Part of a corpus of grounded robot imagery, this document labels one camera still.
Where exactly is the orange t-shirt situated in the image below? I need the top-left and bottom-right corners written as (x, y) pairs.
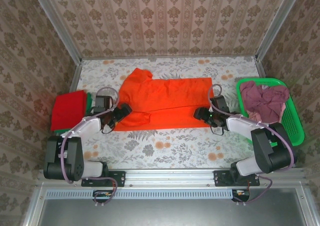
top-left (113, 67), bottom-right (215, 132)

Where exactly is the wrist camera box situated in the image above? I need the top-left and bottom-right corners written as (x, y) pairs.
top-left (209, 95), bottom-right (230, 114)
top-left (95, 95), bottom-right (113, 109)

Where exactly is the pink t-shirt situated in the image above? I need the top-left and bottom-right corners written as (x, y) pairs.
top-left (246, 102), bottom-right (288, 123)

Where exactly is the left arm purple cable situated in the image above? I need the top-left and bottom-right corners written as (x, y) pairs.
top-left (60, 87), bottom-right (120, 206)

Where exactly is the green folded t-shirt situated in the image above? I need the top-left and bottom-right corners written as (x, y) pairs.
top-left (53, 92), bottom-right (94, 134)

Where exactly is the aluminium frame post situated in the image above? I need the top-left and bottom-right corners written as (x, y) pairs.
top-left (254, 0), bottom-right (305, 61)
top-left (28, 0), bottom-right (83, 66)

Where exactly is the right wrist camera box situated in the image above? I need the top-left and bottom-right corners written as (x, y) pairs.
top-left (209, 95), bottom-right (230, 114)

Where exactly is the aluminium mounting rail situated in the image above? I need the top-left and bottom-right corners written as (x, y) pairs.
top-left (37, 168), bottom-right (306, 186)

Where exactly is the mauve t-shirt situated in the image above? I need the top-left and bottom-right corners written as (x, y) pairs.
top-left (240, 82), bottom-right (291, 123)

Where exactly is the floral table cover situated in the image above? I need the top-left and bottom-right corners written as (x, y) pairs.
top-left (56, 57), bottom-right (291, 169)

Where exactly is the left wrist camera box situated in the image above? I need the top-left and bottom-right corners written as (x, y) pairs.
top-left (95, 95), bottom-right (113, 109)

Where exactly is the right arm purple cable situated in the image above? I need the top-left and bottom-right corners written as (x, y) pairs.
top-left (207, 84), bottom-right (298, 205)

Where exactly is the grey slotted cable duct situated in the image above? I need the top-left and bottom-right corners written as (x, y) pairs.
top-left (46, 188), bottom-right (235, 199)

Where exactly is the grey metal panel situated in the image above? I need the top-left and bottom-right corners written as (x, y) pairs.
top-left (23, 183), bottom-right (316, 226)

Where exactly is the green plastic basket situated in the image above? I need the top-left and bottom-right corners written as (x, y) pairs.
top-left (236, 77), bottom-right (306, 146)

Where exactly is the red folded t-shirt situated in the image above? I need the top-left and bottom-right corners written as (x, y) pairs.
top-left (50, 90), bottom-right (88, 132)

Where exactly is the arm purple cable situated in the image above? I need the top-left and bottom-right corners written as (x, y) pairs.
top-left (60, 87), bottom-right (120, 206)
top-left (207, 84), bottom-right (298, 205)

